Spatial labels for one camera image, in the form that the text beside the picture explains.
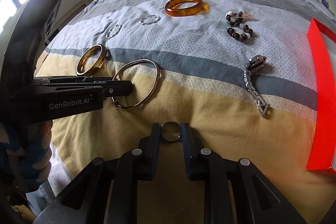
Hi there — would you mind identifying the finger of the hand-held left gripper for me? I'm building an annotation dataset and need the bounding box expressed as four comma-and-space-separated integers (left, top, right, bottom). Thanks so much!
34, 76, 114, 83
43, 80, 134, 100

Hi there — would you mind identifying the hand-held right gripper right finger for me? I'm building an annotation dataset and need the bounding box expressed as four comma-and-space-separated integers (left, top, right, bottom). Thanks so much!
181, 123, 307, 224

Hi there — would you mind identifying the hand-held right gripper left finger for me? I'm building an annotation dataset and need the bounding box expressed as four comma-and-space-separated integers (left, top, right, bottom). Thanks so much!
33, 123, 162, 224

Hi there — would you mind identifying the silver band ring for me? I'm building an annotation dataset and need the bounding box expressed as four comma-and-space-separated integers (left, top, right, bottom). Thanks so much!
161, 122, 182, 141

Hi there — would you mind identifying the silver hinged bangle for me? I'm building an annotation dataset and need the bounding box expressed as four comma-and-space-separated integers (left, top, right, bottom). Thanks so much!
112, 59, 160, 109

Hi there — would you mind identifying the thick amber bangle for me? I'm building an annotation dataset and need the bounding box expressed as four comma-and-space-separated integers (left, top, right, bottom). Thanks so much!
165, 0, 210, 18

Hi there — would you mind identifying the wooden beaded bracelet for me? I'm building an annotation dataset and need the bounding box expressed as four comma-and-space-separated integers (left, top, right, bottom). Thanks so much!
225, 11, 259, 42

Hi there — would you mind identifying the red jewelry box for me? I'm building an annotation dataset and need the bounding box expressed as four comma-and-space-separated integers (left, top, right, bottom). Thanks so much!
306, 18, 336, 176

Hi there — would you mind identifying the person's left hand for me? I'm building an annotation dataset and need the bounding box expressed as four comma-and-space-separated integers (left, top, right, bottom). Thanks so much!
37, 120, 53, 146

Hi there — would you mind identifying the thin brown bangle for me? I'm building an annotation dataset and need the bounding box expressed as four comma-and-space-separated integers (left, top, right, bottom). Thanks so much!
76, 44, 108, 77

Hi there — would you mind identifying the wooden bed with striped duvet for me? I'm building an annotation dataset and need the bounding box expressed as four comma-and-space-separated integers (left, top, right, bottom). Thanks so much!
34, 0, 336, 224

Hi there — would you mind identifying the twisted silver bracelet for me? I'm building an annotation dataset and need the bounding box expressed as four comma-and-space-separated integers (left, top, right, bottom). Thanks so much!
140, 15, 160, 26
106, 24, 122, 39

